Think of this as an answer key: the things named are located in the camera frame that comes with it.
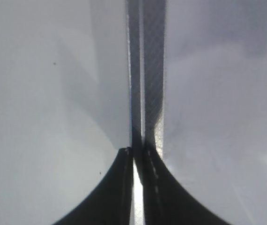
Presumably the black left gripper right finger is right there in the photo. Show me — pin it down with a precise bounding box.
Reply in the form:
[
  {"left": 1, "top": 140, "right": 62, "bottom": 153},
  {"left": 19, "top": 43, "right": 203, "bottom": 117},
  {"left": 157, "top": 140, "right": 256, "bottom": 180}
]
[{"left": 142, "top": 142, "right": 227, "bottom": 225}]

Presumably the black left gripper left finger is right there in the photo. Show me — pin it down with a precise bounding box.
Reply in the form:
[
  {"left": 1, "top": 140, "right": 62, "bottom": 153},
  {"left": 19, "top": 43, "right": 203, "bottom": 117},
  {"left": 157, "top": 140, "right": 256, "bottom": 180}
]
[{"left": 55, "top": 147, "right": 133, "bottom": 225}]

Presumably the white board with aluminium frame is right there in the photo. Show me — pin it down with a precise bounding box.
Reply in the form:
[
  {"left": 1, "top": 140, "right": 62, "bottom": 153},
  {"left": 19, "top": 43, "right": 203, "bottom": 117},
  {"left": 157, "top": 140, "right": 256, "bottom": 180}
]
[{"left": 126, "top": 0, "right": 267, "bottom": 225}]

